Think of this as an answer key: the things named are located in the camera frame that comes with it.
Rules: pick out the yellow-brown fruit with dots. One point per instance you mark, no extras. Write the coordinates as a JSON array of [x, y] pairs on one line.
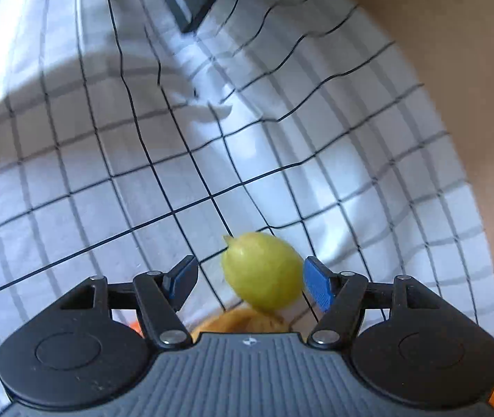
[[238, 320]]

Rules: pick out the white checked bed sheet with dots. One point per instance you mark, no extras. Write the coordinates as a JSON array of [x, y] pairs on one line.
[[99, 182]]

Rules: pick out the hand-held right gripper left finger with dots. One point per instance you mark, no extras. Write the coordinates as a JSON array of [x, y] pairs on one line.
[[184, 277]]

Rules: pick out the yellow-green lemon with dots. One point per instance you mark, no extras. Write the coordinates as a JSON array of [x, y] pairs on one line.
[[262, 271]]

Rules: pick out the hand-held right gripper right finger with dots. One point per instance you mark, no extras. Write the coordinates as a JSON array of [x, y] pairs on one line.
[[316, 286]]

